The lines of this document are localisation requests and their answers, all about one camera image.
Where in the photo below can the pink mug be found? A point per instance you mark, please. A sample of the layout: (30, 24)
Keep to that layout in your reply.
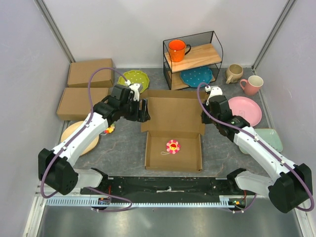
(251, 85)

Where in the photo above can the blue dotted plate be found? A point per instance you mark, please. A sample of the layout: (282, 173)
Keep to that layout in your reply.
(193, 77)

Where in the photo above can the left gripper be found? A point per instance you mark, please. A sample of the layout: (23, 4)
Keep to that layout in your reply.
(141, 115)

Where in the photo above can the green dotted plate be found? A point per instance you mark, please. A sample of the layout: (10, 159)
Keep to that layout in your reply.
(138, 76)

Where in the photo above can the large cardboard box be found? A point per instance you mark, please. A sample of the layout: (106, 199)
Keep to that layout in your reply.
(174, 115)

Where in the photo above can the closed cardboard box front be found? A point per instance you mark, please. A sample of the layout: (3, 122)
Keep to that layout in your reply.
(74, 104)

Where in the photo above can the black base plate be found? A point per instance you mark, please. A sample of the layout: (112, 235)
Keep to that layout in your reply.
(169, 188)

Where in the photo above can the beige bird plate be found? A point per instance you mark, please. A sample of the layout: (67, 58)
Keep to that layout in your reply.
(71, 129)

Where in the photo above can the black wire wooden shelf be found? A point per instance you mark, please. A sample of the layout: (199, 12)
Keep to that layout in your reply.
(206, 50)

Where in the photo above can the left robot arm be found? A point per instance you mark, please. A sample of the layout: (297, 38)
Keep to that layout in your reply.
(56, 166)

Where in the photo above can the mint rectangular plate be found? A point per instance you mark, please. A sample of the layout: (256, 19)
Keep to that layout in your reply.
(271, 137)

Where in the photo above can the pink flower toy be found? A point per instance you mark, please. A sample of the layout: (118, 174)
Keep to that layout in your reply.
(172, 147)

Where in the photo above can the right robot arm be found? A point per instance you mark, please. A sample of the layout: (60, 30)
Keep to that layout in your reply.
(287, 185)

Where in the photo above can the closed cardboard box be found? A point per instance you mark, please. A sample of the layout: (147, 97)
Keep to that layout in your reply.
(74, 104)
(80, 73)

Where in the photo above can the pink round plate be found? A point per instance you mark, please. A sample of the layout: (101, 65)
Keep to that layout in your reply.
(246, 108)

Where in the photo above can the closed cardboard box rear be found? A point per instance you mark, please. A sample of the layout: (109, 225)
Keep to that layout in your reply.
(80, 73)

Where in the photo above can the beige ceramic mug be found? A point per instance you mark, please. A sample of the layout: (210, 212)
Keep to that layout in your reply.
(233, 73)

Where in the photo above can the rainbow flower toy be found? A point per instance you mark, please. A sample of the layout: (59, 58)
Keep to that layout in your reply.
(110, 129)

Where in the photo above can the grey cable duct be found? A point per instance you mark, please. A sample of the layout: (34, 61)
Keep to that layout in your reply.
(99, 201)

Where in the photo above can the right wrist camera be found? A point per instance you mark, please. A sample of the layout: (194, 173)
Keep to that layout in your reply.
(212, 91)

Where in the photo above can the orange mug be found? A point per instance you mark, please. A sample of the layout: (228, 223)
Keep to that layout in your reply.
(178, 49)

